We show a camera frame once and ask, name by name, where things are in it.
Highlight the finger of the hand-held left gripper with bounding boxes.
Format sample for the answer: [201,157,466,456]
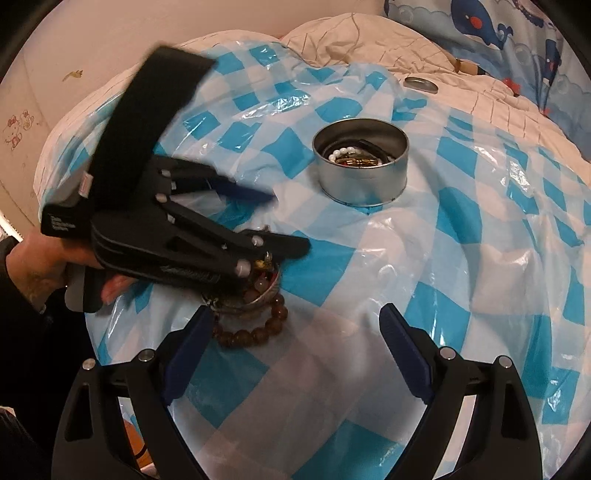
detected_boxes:
[92,204,311,289]
[143,154,278,217]

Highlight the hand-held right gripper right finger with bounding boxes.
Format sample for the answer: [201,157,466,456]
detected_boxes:
[379,303,543,480]

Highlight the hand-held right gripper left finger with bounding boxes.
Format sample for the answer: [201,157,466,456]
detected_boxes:
[52,305,215,480]

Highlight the pink bead bracelet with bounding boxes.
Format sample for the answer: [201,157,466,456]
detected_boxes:
[240,263,278,303]

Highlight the silver metal bangle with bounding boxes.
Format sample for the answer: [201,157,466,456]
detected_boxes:
[202,261,283,315]

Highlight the brown bead bracelet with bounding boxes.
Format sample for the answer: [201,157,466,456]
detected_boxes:
[211,291,289,349]

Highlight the round metal tin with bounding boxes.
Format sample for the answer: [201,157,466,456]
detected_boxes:
[312,119,411,207]

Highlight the white pearl bracelet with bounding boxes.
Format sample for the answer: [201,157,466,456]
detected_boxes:
[328,147,366,162]

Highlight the gold chain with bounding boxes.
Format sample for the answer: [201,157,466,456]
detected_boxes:
[336,157,384,169]

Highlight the person's left forearm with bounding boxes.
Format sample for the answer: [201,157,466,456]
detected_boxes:
[0,237,98,411]

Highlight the person's left hand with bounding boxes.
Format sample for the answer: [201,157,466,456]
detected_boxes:
[13,233,134,304]

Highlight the blue checkered plastic sheet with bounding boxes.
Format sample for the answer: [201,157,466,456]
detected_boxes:
[34,39,591,480]

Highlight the round metal tin lid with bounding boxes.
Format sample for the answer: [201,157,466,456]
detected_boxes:
[404,76,438,94]

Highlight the pink wall sticker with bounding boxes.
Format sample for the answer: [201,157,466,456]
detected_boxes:
[4,108,38,148]

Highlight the brown strap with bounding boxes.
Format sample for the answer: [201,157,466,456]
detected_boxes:
[445,53,488,77]

